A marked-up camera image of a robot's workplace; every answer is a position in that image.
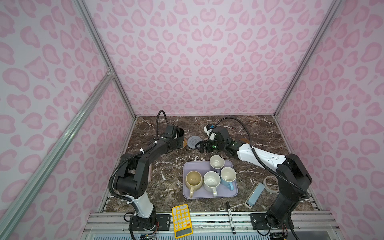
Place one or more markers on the woven straw round coaster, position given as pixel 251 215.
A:
pixel 182 144

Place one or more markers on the brown round wooden coaster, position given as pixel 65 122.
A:
pixel 247 141

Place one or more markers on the light blue case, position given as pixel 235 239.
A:
pixel 254 195

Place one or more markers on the cream white mug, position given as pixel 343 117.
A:
pixel 212 181

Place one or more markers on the black marker pen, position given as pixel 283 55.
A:
pixel 231 221

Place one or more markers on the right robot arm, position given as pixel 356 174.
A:
pixel 293 177

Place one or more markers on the aluminium mounting rail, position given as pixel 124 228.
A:
pixel 312 225

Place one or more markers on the grey round coaster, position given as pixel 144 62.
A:
pixel 192 141

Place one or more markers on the lavender tray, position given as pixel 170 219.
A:
pixel 203 167

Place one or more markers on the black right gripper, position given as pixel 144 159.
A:
pixel 207 142

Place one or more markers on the white lavender mug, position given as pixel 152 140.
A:
pixel 217 163

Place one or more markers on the clear tape roll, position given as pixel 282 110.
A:
pixel 271 184

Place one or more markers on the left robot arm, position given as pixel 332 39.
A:
pixel 129 180

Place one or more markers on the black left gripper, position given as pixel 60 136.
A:
pixel 180 144

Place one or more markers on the light blue mug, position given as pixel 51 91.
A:
pixel 228 176

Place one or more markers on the yellow calculator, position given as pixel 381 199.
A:
pixel 182 223

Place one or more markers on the yellow mug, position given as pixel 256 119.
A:
pixel 194 182

